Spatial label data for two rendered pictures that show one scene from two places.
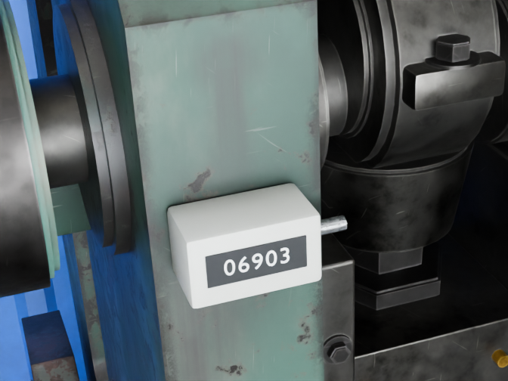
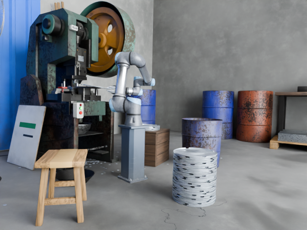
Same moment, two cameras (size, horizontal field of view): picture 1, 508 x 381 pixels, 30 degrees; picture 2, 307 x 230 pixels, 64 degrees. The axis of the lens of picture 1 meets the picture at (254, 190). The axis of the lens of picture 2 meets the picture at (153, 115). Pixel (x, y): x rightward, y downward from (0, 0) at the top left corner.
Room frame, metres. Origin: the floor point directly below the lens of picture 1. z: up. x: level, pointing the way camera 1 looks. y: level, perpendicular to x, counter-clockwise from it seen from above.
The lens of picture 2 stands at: (-1.81, 0.96, 0.65)
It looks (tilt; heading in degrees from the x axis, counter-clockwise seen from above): 3 degrees down; 319
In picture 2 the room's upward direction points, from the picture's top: 1 degrees clockwise
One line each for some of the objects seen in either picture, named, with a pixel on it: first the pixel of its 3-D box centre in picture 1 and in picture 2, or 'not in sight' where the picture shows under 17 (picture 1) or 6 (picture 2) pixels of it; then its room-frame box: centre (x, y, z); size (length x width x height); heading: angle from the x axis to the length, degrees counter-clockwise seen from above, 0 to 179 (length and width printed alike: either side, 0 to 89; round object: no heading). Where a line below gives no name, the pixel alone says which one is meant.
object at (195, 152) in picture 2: not in sight; (194, 152); (-0.78, -0.33, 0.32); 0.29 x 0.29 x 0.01
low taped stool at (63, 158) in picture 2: not in sight; (64, 183); (-0.43, 0.42, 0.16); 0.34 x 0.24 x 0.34; 151
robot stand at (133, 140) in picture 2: not in sight; (133, 152); (-0.18, -0.26, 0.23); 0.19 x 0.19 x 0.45; 0
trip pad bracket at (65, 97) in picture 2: not in sight; (64, 103); (0.29, 0.14, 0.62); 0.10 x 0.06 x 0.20; 107
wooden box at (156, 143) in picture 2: not in sight; (146, 144); (0.22, -0.74, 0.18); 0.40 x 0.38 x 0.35; 24
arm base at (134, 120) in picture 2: not in sight; (133, 119); (-0.18, -0.26, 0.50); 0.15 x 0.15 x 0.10
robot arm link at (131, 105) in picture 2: not in sight; (133, 105); (-0.18, -0.25, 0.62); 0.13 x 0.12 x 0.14; 34
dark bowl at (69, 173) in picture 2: not in sight; (75, 178); (0.01, 0.16, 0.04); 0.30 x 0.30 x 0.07
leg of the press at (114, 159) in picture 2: not in sight; (85, 117); (0.82, -0.31, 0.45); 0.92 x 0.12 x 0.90; 17
